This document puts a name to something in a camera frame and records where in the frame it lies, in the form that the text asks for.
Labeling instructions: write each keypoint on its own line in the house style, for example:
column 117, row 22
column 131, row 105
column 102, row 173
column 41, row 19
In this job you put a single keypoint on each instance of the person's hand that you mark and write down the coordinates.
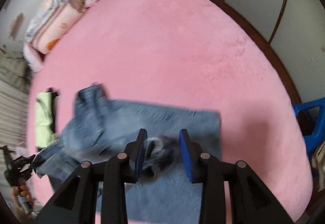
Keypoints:
column 24, row 191

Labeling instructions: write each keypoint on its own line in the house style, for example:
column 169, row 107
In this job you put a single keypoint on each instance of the green black folded shirt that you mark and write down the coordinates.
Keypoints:
column 45, row 118

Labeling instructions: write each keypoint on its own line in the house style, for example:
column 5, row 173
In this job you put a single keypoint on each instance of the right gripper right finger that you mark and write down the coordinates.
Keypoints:
column 251, row 201

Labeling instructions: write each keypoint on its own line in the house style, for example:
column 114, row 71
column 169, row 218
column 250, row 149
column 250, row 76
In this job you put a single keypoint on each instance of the blue plastic chair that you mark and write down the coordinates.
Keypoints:
column 310, row 116

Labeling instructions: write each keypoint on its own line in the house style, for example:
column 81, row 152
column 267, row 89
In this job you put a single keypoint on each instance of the blue denim jacket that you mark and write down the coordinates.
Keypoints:
column 102, row 127

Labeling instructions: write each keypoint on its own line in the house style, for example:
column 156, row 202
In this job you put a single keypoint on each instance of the small pink cartoon pillow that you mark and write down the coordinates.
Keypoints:
column 33, row 58

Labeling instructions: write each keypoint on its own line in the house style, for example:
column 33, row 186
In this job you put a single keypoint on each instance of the grey puffer jacket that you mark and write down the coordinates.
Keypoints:
column 15, row 71

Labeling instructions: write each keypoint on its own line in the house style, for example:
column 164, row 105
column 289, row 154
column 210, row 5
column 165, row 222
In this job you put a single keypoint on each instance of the folded pink quilt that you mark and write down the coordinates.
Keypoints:
column 55, row 28

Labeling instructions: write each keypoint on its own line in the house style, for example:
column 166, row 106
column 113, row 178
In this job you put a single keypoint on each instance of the pink bed sheet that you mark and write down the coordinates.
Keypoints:
column 191, row 54

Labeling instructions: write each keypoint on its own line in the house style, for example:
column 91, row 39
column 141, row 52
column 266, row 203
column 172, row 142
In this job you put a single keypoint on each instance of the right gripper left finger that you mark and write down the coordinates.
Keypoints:
column 75, row 201

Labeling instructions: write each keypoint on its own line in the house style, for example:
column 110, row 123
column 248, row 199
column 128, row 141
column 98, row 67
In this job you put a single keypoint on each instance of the patterned folded blanket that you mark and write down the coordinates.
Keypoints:
column 46, row 12

